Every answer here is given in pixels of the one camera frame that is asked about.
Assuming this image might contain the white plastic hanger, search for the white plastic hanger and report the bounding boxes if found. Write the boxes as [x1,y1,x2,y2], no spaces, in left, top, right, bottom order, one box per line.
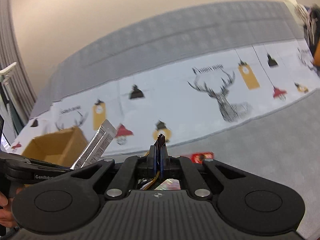
[0,62,17,82]

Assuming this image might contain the orange cushion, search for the orange cushion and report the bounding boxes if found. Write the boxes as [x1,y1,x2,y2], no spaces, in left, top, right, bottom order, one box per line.
[313,41,320,67]

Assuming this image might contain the grey patterned bed sheet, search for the grey patterned bed sheet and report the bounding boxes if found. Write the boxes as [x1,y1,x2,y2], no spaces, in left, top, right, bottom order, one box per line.
[11,1,319,238]

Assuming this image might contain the silver snack stick packet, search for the silver snack stick packet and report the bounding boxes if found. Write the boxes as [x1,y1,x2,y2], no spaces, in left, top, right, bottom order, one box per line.
[71,119,117,170]

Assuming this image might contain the grey curtain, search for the grey curtain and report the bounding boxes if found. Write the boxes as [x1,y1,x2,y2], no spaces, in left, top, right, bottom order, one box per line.
[1,0,36,113]

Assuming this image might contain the person's left hand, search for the person's left hand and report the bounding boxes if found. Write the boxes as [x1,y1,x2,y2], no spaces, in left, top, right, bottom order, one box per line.
[0,193,17,228]

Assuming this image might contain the brown cardboard box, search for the brown cardboard box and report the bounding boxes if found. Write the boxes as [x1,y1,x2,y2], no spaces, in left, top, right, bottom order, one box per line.
[22,127,88,167]

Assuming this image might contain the red snack packet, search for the red snack packet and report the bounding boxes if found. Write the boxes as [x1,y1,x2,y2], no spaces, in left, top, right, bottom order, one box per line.
[191,152,214,164]

